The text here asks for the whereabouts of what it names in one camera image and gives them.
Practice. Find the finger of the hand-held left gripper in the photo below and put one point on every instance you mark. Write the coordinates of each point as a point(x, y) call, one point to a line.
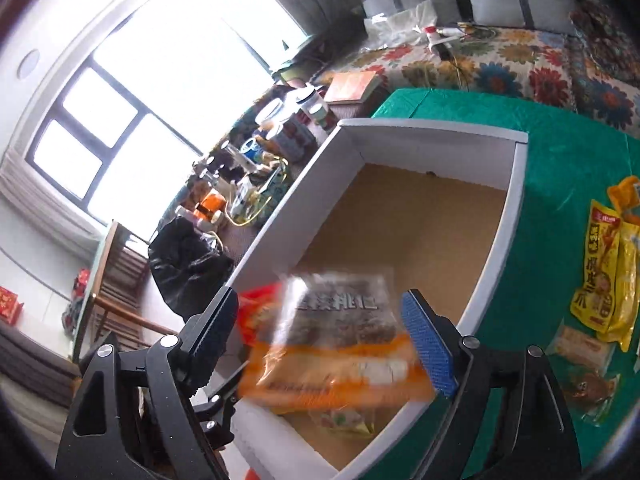
point(220, 410)

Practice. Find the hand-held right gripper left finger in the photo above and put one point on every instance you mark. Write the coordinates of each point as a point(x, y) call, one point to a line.
point(215, 330)

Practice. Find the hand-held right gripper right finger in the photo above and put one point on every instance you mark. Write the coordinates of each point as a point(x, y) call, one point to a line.
point(430, 345)

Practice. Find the orange walnut packet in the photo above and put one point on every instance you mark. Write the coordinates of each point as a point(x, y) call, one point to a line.
point(340, 320)

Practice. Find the white cardboard box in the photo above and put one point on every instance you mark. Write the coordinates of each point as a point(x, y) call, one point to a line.
point(400, 220)

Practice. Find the yellow snack packet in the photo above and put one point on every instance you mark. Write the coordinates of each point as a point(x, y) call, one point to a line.
point(631, 280)
point(597, 260)

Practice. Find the black trash bag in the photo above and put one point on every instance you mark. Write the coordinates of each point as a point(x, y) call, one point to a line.
point(190, 265)

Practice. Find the wooden chair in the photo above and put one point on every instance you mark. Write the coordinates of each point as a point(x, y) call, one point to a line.
point(125, 280)

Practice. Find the red bag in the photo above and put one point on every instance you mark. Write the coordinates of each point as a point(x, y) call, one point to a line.
point(76, 300)

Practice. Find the clear packet beige cake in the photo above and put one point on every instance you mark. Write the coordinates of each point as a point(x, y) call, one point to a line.
point(580, 349)

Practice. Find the red box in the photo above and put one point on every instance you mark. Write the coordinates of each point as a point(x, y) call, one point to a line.
point(10, 304)

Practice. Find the green cloth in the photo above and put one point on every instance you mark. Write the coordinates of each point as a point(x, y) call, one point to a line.
point(560, 170)

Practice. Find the window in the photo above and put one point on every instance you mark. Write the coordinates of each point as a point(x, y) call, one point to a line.
point(120, 110)

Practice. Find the orange book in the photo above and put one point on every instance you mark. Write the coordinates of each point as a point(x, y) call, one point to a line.
point(352, 87)

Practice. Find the floral bedspread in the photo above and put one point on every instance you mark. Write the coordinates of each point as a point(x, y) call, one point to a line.
point(505, 65)

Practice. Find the white power strip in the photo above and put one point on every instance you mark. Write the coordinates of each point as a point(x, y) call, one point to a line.
point(440, 37)

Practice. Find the white plastic bag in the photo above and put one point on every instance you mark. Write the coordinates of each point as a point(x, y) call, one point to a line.
point(395, 25)

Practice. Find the round ceiling light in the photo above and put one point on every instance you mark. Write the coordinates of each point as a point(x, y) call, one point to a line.
point(30, 64)

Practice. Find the folded dark floral cloth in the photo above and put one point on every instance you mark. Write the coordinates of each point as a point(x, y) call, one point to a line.
point(605, 35)

